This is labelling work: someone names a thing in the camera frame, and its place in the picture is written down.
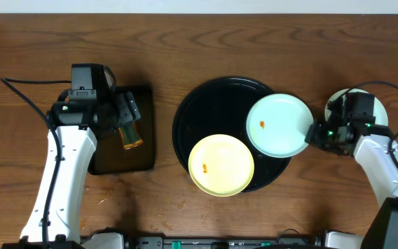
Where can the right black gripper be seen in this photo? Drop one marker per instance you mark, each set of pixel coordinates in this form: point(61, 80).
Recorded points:
point(314, 137)

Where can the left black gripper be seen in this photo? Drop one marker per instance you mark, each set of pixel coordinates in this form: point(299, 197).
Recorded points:
point(127, 111)

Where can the green orange sponge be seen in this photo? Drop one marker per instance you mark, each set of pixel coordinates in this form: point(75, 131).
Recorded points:
point(130, 136)

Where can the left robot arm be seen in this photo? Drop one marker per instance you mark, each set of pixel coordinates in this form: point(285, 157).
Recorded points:
point(71, 146)

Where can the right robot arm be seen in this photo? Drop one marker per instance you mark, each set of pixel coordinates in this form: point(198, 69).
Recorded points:
point(378, 157)

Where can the black rectangular water tray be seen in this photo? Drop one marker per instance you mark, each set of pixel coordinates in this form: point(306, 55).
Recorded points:
point(112, 157)

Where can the round black tray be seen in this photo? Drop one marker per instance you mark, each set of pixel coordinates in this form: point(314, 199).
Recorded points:
point(221, 106)

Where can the yellow plate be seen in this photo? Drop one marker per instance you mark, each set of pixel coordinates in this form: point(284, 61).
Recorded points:
point(221, 165)

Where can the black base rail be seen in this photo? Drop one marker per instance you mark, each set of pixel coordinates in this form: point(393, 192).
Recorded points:
point(214, 243)

